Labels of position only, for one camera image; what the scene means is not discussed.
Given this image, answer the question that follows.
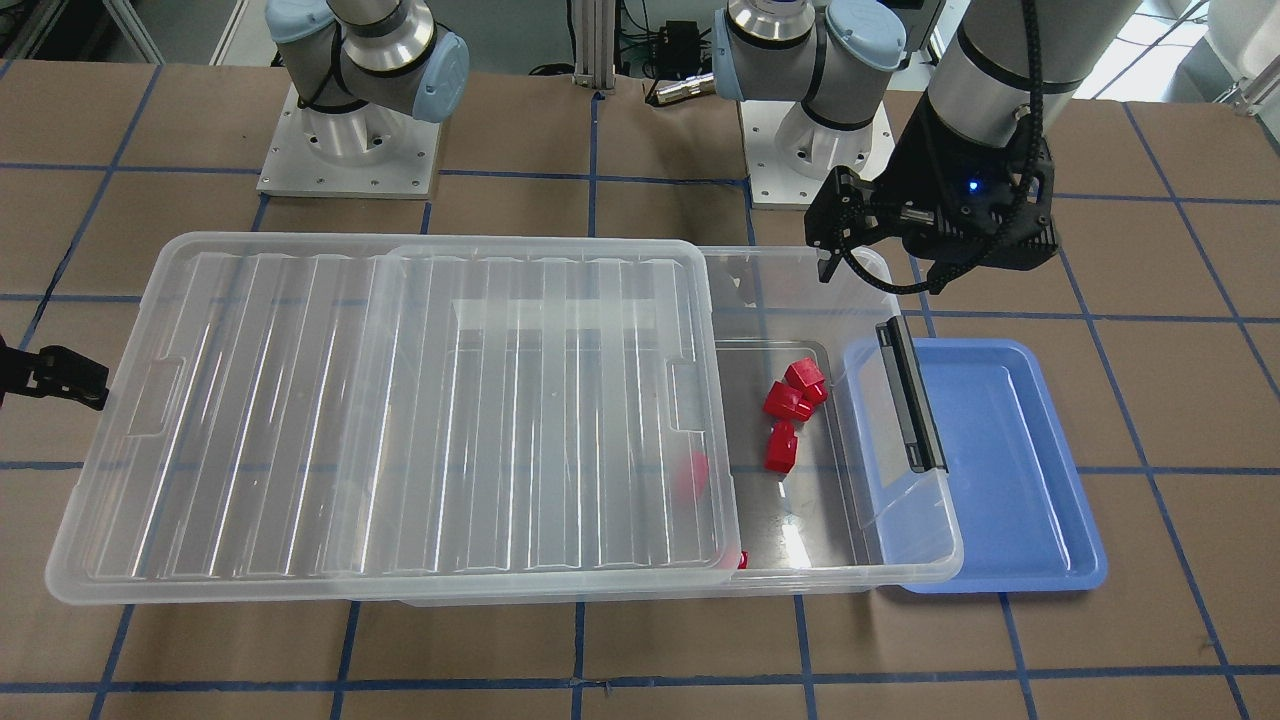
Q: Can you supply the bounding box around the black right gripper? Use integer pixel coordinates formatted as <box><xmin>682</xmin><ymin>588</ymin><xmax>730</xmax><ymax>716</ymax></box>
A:
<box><xmin>0</xmin><ymin>337</ymin><xmax>110</xmax><ymax>411</ymax></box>

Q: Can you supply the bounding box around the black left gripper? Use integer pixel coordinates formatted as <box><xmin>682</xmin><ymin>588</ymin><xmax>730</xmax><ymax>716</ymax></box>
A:
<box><xmin>804</xmin><ymin>100</ymin><xmax>1059</xmax><ymax>283</ymax></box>

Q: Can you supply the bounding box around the red block from tray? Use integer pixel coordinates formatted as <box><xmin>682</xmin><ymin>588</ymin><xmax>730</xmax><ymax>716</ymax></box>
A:
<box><xmin>763</xmin><ymin>419</ymin><xmax>799</xmax><ymax>475</ymax></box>

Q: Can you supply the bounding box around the clear plastic box lid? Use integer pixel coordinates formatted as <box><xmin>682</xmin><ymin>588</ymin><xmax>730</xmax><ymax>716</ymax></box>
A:
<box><xmin>45</xmin><ymin>232</ymin><xmax>741</xmax><ymax>605</ymax></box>

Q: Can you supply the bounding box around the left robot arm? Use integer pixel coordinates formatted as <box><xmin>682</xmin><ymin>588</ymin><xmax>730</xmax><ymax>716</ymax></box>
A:
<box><xmin>710</xmin><ymin>1</ymin><xmax>1137</xmax><ymax>295</ymax></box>

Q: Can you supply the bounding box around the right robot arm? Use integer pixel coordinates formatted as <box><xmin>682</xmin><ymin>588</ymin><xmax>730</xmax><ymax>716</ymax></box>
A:
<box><xmin>265</xmin><ymin>1</ymin><xmax>470</xmax><ymax>167</ymax></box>

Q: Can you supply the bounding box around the clear plastic storage box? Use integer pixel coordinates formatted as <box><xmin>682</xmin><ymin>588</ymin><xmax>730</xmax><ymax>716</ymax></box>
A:
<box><xmin>396</xmin><ymin>245</ymin><xmax>966</xmax><ymax>607</ymax></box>

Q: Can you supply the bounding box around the black power adapter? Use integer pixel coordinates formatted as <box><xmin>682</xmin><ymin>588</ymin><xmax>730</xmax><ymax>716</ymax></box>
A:
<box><xmin>652</xmin><ymin>20</ymin><xmax>710</xmax><ymax>79</ymax></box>

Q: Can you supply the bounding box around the blue plastic tray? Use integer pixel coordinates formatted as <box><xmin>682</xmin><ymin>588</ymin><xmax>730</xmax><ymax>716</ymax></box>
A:
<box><xmin>911</xmin><ymin>338</ymin><xmax>1108</xmax><ymax>594</ymax></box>

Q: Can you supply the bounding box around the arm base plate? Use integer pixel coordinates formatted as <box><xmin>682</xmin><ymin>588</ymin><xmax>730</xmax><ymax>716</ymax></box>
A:
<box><xmin>256</xmin><ymin>87</ymin><xmax>442</xmax><ymax>200</ymax></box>
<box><xmin>739</xmin><ymin>101</ymin><xmax>895</xmax><ymax>210</ymax></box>

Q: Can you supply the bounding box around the aluminium frame post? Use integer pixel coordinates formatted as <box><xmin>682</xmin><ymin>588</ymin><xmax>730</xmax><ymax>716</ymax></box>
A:
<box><xmin>568</xmin><ymin>0</ymin><xmax>620</xmax><ymax>96</ymax></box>

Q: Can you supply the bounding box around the wrist camera black cable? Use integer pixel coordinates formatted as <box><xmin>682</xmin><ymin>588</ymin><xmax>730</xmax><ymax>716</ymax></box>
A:
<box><xmin>840</xmin><ymin>0</ymin><xmax>1051</xmax><ymax>296</ymax></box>

